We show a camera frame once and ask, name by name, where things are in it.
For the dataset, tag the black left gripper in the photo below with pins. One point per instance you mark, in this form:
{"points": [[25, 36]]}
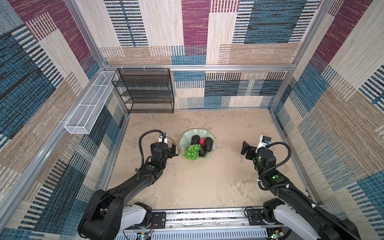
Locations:
{"points": [[171, 151]]}

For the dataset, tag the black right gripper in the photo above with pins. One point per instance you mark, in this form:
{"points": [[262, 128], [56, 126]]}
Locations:
{"points": [[251, 150]]}

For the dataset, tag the light green scalloped bowl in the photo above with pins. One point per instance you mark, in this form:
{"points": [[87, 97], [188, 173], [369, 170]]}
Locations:
{"points": [[186, 139]]}

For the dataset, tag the green fake grape bunch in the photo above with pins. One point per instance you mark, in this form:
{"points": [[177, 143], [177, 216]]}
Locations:
{"points": [[192, 152]]}

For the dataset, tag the dark fake avocado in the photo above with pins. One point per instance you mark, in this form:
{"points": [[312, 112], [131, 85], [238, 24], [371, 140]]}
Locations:
{"points": [[202, 151], [208, 144], [195, 140]]}

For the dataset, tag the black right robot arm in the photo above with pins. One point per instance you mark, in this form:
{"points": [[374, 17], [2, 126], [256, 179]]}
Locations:
{"points": [[291, 207]]}

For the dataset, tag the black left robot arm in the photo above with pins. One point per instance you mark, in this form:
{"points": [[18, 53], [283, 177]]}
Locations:
{"points": [[108, 212]]}

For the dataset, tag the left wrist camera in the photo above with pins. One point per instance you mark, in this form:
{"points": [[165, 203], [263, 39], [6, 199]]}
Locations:
{"points": [[162, 139]]}

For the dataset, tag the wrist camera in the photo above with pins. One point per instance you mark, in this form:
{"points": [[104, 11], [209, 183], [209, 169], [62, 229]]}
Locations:
{"points": [[162, 139], [264, 141]]}

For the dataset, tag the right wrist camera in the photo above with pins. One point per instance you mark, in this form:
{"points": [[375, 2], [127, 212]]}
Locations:
{"points": [[264, 141]]}

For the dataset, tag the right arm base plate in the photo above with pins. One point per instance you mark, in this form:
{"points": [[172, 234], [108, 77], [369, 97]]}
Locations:
{"points": [[255, 217]]}

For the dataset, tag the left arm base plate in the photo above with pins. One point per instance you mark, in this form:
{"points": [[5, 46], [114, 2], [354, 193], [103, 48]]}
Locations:
{"points": [[158, 220]]}

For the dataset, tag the black wire shelf rack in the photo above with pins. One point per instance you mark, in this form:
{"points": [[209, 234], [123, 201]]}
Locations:
{"points": [[145, 90]]}

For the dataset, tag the aluminium mounting rail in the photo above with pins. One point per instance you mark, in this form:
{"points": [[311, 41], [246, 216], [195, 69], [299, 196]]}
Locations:
{"points": [[207, 224]]}

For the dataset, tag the white mesh wall basket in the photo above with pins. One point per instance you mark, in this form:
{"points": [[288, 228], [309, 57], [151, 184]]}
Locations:
{"points": [[87, 112]]}

